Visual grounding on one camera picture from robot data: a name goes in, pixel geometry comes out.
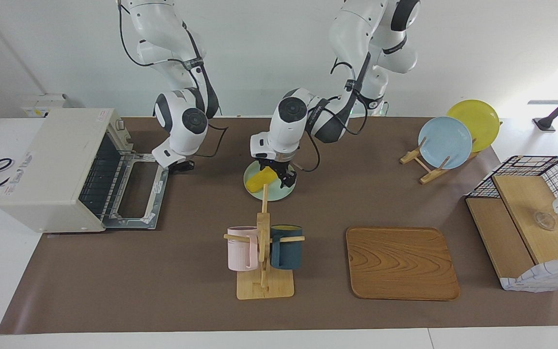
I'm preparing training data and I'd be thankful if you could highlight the yellow corn cob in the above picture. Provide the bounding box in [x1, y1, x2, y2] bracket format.
[248, 168, 279, 193]

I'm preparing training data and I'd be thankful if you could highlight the pale green plate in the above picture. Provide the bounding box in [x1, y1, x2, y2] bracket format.
[243, 160, 297, 202]

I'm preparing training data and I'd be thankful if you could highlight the glass oven door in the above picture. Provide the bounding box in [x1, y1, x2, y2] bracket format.
[102, 153, 170, 230]

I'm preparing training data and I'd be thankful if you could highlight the beige toaster oven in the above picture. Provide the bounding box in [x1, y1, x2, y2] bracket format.
[0, 108, 170, 233]

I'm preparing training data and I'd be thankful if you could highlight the brown table mat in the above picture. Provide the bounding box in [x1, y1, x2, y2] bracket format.
[0, 115, 558, 335]

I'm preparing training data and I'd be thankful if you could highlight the dark teal mug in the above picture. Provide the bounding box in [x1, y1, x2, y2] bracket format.
[269, 224, 304, 270]

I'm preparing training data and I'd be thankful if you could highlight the pink mug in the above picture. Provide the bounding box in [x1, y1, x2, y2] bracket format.
[227, 226, 260, 272]

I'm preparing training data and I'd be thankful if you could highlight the wooden mug rack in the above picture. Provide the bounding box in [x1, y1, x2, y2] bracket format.
[223, 183, 305, 300]

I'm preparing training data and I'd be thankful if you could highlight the brown wooden tray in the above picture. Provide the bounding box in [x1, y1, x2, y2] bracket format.
[345, 226, 460, 301]

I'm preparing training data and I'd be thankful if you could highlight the wooden plate rack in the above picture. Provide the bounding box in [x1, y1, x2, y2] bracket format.
[400, 121, 502, 185]

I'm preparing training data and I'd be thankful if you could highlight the light blue plate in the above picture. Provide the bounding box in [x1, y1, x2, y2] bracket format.
[418, 116, 473, 170]

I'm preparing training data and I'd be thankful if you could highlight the yellow plate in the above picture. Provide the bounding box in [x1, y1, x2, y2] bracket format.
[446, 99, 501, 153]

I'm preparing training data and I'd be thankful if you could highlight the wooden stepped shelf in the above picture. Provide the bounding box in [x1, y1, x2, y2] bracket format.
[465, 174, 558, 291]

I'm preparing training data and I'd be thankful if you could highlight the small clear glass dish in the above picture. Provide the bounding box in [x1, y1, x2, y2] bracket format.
[533, 211, 557, 231]

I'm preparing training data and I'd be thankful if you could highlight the wooden box shelf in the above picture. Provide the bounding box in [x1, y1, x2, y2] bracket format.
[499, 255, 558, 293]

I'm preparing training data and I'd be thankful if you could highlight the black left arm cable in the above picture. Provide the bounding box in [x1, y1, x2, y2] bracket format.
[291, 58, 372, 173]

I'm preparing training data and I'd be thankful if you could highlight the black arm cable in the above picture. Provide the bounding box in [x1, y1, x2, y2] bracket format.
[118, 0, 229, 158]
[291, 58, 372, 173]

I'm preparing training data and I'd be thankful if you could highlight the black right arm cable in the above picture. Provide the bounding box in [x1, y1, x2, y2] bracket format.
[118, 0, 229, 158]

